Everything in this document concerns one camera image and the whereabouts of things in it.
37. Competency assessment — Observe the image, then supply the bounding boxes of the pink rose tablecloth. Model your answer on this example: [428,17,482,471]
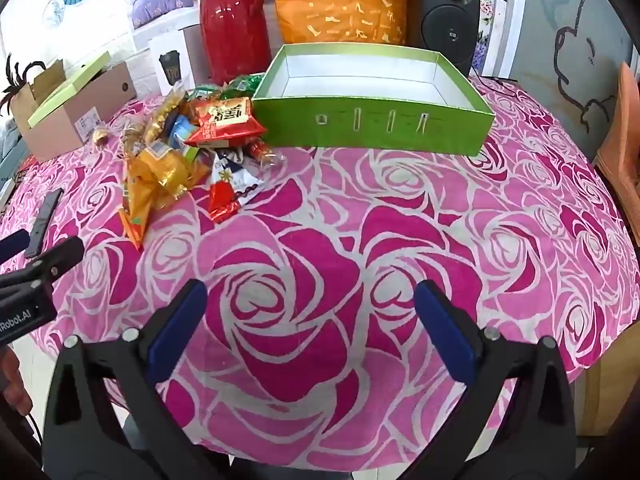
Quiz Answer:
[0,77,632,471]

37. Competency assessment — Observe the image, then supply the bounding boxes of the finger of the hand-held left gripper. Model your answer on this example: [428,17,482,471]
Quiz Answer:
[0,230,30,264]
[0,236,85,291]

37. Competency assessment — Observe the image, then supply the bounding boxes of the person's left hand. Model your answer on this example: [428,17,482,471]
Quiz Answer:
[0,344,32,415]

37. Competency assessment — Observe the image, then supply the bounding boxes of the grey panel with cartoon drawing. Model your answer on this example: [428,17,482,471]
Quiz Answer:
[520,0,636,111]

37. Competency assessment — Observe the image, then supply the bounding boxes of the red thermos jug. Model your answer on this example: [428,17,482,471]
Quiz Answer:
[200,0,273,86]

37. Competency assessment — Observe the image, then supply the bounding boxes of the pile of snack packets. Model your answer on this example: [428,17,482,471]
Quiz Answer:
[92,74,286,253]

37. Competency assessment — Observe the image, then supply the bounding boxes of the pale green box lid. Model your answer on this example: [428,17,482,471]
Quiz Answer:
[27,51,112,128]

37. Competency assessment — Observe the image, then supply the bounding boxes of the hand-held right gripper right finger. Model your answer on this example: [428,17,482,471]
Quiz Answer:
[414,280,581,480]

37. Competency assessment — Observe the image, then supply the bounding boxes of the green cardboard box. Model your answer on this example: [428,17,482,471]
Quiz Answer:
[251,43,496,156]

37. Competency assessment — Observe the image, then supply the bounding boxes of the black feather decoration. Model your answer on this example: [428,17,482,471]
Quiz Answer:
[0,55,46,111]

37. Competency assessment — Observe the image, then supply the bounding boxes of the orange chair cover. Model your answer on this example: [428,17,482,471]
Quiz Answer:
[592,62,640,246]

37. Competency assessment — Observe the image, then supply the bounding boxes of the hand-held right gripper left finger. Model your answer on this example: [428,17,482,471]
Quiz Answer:
[42,279,236,480]

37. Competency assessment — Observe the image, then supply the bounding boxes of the orange tote bag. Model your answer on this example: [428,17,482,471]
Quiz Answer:
[276,0,476,46]

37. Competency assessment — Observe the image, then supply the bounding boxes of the floral wall poster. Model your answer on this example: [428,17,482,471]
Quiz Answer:
[477,0,501,73]

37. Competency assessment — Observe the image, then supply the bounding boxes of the brown cardboard box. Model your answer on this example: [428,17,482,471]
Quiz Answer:
[10,60,137,161]

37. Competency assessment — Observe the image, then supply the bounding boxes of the dark grey flat bar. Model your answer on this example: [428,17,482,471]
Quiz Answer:
[25,187,66,258]

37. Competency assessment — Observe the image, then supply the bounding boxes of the white box with cup print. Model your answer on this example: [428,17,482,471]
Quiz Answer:
[148,25,213,97]

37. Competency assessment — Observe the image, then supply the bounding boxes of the black speaker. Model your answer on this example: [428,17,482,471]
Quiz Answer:
[407,0,482,78]

